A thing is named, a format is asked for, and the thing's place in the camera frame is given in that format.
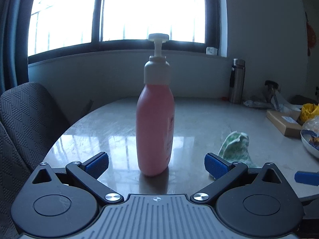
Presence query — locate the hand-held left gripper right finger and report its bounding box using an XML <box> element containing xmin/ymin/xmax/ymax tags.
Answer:
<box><xmin>191</xmin><ymin>152</ymin><xmax>287</xmax><ymax>203</ymax></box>

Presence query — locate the green and white cloth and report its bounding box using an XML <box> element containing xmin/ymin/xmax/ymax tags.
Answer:
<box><xmin>217</xmin><ymin>131</ymin><xmax>258</xmax><ymax>168</ymax></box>

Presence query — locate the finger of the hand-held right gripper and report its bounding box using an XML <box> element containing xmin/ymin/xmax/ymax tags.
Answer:
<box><xmin>294</xmin><ymin>171</ymin><xmax>319</xmax><ymax>187</ymax></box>

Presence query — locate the black handled tool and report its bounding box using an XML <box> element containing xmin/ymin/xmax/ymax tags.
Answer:
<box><xmin>264</xmin><ymin>80</ymin><xmax>281</xmax><ymax>110</ymax></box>

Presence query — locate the grey fabric chair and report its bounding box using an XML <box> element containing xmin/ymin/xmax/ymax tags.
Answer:
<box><xmin>0</xmin><ymin>82</ymin><xmax>73</xmax><ymax>239</ymax></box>

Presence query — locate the yellow plastic bag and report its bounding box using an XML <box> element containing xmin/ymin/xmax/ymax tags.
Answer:
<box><xmin>300</xmin><ymin>103</ymin><xmax>319</xmax><ymax>122</ymax></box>

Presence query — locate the white ribbed container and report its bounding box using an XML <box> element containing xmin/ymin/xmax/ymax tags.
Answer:
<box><xmin>283</xmin><ymin>103</ymin><xmax>302</xmax><ymax>114</ymax></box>

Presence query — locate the crumpled plastic wrapper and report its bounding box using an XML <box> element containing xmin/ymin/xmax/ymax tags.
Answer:
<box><xmin>244</xmin><ymin>100</ymin><xmax>272</xmax><ymax>109</ymax></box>

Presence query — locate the stainless steel thermos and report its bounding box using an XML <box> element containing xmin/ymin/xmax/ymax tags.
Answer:
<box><xmin>229</xmin><ymin>58</ymin><xmax>246</xmax><ymax>104</ymax></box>

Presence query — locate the pink pump bottle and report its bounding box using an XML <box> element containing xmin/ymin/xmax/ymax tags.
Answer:
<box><xmin>136</xmin><ymin>33</ymin><xmax>175</xmax><ymax>177</ymax></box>

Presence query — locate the cardboard box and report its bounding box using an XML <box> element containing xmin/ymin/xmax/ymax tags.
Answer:
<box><xmin>266</xmin><ymin>110</ymin><xmax>303</xmax><ymax>137</ymax></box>

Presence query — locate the blue and white bowl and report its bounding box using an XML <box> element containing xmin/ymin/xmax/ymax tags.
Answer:
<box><xmin>300</xmin><ymin>129</ymin><xmax>319</xmax><ymax>158</ymax></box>

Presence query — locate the red wall decoration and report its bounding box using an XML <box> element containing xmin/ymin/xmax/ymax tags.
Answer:
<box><xmin>305</xmin><ymin>12</ymin><xmax>315</xmax><ymax>56</ymax></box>

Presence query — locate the blue curtain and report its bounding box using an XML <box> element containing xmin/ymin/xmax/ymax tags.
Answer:
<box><xmin>0</xmin><ymin>0</ymin><xmax>38</xmax><ymax>95</ymax></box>

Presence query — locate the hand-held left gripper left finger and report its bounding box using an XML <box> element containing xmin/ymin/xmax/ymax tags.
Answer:
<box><xmin>32</xmin><ymin>152</ymin><xmax>124</xmax><ymax>203</ymax></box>

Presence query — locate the clear plastic bag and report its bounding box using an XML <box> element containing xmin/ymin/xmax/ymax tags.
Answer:
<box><xmin>303</xmin><ymin>116</ymin><xmax>319</xmax><ymax>133</ymax></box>

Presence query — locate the dark framed window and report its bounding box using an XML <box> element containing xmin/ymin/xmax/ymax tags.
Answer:
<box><xmin>27</xmin><ymin>0</ymin><xmax>228</xmax><ymax>65</ymax></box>

